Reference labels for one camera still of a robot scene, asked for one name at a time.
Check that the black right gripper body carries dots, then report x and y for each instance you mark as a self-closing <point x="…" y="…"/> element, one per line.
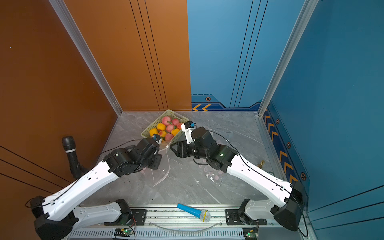
<point x="186" y="149"/>

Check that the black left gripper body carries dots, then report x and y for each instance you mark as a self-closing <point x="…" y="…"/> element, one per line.
<point x="156" y="160"/>

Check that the clear zip-top bag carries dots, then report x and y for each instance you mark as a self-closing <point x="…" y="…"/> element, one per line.
<point x="164" y="167"/>

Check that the light green perforated basket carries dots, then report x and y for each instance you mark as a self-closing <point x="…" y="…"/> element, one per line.
<point x="172" y="115"/>

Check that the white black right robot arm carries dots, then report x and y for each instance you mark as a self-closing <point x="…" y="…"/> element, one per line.
<point x="286" y="200"/>

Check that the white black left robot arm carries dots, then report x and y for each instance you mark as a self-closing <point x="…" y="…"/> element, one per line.
<point x="59" y="214"/>

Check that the large pink peach right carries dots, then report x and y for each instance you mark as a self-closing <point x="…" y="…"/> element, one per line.
<point x="179" y="125"/>

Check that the large pink peach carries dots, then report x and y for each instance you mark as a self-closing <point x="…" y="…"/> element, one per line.
<point x="166" y="121"/>
<point x="179" y="125"/>

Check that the yellow peach with red spot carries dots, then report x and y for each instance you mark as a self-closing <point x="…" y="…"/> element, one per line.
<point x="162" y="133"/>

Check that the pink peach centre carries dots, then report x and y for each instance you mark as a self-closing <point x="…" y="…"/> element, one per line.
<point x="170" y="128"/>

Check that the yellow peach front left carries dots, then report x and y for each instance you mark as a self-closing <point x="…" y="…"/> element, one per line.
<point x="153" y="131"/>

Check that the pink peach far right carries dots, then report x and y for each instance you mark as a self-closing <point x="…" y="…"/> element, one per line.
<point x="175" y="122"/>

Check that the yellow peach upper left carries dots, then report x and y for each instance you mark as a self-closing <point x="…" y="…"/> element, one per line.
<point x="161" y="127"/>

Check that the large pink peach top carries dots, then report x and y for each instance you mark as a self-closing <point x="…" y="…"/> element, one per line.
<point x="166" y="121"/>

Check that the clear bag with pink dots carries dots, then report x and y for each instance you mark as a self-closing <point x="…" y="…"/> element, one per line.
<point x="216" y="176"/>

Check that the blue toy microphone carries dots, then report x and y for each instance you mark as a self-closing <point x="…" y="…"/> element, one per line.
<point x="203" y="215"/>

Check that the small brass weight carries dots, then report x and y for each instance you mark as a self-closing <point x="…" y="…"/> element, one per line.
<point x="261" y="164"/>

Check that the left green circuit board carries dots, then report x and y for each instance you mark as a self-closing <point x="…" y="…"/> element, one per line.
<point x="124" y="234"/>

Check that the green circuit board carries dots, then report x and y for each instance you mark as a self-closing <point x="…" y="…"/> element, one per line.
<point x="124" y="234"/>
<point x="250" y="234"/>

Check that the black microphone on stand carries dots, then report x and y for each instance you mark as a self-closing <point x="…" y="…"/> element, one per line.
<point x="69" y="145"/>

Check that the right green circuit board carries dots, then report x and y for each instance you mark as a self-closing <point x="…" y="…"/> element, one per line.
<point x="250" y="234"/>

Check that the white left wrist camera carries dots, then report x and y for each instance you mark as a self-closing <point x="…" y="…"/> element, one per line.
<point x="157" y="138"/>

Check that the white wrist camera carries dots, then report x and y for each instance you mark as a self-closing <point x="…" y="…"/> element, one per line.
<point x="157" y="138"/>
<point x="187" y="128"/>

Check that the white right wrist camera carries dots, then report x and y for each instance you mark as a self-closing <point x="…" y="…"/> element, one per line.
<point x="187" y="128"/>

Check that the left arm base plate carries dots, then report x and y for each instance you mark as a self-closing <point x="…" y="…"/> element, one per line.
<point x="137" y="217"/>

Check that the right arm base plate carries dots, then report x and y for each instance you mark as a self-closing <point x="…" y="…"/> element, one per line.
<point x="235" y="217"/>

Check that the aluminium corner post left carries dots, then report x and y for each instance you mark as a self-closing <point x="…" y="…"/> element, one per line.
<point x="76" y="36"/>

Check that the aluminium corner post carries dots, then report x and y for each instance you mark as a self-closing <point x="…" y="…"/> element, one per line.
<point x="76" y="36"/>
<point x="291" y="45"/>

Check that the aluminium corner post right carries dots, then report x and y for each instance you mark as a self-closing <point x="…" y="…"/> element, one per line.
<point x="291" y="45"/>

